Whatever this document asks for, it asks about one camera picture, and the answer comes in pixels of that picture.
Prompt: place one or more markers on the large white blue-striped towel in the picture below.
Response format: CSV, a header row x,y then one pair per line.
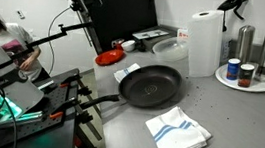
x,y
177,134

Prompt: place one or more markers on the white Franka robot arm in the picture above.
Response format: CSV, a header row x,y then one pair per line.
x,y
7,86

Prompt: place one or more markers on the small white blue-striped towel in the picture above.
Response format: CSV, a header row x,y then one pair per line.
x,y
125,72

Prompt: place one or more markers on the black frying pan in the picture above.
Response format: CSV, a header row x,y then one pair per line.
x,y
151,86

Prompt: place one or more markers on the white paper towel roll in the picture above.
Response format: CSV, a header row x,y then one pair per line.
x,y
204,45

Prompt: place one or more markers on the red bowl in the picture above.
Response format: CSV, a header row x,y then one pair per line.
x,y
109,58

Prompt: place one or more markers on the small white bowl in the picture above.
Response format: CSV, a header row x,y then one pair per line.
x,y
128,45

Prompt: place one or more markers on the dark grey box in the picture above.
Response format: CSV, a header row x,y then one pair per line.
x,y
150,35

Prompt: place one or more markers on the clear plastic bowl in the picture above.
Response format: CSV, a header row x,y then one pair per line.
x,y
170,49

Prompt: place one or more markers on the black monitor panel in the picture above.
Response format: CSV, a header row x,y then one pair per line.
x,y
126,13

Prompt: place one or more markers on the white first aid kit box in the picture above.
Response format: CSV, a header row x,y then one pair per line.
x,y
183,33

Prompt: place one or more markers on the white flat bar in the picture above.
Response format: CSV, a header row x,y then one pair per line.
x,y
46,85

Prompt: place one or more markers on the black tripod stand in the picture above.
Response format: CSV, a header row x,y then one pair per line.
x,y
80,1

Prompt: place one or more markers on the black perforated breadboard table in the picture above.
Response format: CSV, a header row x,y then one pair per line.
x,y
55,135

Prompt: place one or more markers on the spice jar with blue label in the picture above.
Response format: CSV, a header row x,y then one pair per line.
x,y
233,70

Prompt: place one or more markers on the spice jar with dark label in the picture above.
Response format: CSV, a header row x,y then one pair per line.
x,y
246,76

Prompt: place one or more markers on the spray bottle with black trigger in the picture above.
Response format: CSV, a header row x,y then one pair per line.
x,y
231,4

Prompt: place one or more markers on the person in white t-shirt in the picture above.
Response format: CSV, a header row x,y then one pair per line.
x,y
12,41

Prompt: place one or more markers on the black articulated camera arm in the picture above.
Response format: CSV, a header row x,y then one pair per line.
x,y
53,36

